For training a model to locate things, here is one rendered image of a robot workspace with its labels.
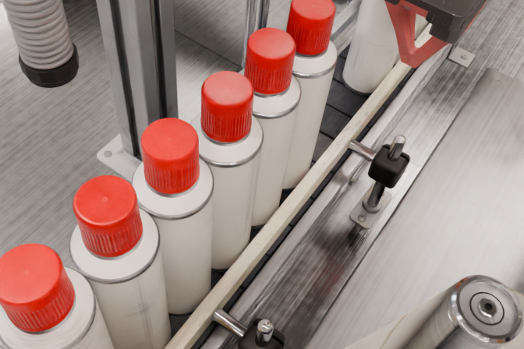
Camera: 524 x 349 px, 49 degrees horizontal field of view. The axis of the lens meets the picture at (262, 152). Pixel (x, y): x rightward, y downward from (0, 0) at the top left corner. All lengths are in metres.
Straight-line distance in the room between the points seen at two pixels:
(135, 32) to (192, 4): 0.35
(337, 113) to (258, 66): 0.26
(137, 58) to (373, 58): 0.25
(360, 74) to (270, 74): 0.26
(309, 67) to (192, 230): 0.15
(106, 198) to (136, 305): 0.09
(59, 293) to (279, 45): 0.21
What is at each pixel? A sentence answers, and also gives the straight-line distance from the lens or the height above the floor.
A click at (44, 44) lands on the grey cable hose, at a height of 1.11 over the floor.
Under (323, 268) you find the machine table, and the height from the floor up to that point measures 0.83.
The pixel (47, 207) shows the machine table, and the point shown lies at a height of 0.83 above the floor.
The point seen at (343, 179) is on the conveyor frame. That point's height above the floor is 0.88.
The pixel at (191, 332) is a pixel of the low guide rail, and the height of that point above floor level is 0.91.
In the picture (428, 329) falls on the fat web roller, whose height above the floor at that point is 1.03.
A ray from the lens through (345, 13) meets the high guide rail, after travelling 0.63.
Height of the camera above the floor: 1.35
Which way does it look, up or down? 52 degrees down
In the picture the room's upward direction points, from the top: 8 degrees clockwise
